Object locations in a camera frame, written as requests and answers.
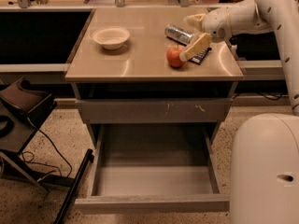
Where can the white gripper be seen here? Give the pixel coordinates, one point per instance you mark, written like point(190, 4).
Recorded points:
point(216, 23)

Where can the red apple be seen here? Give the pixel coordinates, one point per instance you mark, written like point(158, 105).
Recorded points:
point(172, 56)

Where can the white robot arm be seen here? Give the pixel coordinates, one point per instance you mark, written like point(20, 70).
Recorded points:
point(264, 172)

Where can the grey drawer cabinet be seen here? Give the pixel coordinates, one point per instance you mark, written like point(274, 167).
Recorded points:
point(139, 69)

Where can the closed grey top drawer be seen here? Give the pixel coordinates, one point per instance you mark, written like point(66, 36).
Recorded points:
point(96, 111)

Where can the open grey middle drawer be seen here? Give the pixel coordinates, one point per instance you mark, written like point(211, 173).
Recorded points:
point(150, 168)

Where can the silver soda can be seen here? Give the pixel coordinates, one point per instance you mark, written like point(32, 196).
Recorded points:
point(178, 34)

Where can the dark blue snack packet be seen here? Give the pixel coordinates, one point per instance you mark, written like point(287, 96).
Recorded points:
point(197, 59)

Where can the white paper bowl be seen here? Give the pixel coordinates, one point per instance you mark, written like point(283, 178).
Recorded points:
point(111, 38)

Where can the black bar on floor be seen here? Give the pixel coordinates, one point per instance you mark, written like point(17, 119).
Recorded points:
point(74, 186)

